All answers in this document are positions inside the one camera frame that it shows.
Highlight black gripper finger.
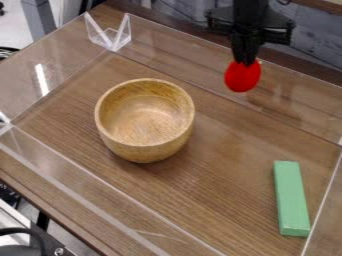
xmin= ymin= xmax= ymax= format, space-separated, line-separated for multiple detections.
xmin=230 ymin=28 xmax=265 ymax=66

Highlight red plush strawberry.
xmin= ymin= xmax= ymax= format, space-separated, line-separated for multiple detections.
xmin=225 ymin=61 xmax=262 ymax=93

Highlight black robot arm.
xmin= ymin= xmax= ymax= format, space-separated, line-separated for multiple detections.
xmin=230 ymin=0 xmax=269 ymax=66

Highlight light wooden bowl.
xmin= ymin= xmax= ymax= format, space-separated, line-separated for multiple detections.
xmin=94 ymin=78 xmax=196 ymax=163

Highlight green rectangular block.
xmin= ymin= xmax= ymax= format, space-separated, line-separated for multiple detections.
xmin=274 ymin=160 xmax=312 ymax=237

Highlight black clamp with bolt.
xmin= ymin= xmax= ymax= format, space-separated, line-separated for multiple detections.
xmin=31 ymin=224 xmax=78 ymax=256

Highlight clear acrylic corner bracket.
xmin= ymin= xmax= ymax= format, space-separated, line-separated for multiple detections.
xmin=85 ymin=12 xmax=133 ymax=52

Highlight clear acrylic enclosure walls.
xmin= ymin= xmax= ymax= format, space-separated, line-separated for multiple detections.
xmin=0 ymin=11 xmax=342 ymax=256

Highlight black cable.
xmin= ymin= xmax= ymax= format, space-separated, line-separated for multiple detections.
xmin=0 ymin=226 xmax=46 ymax=249

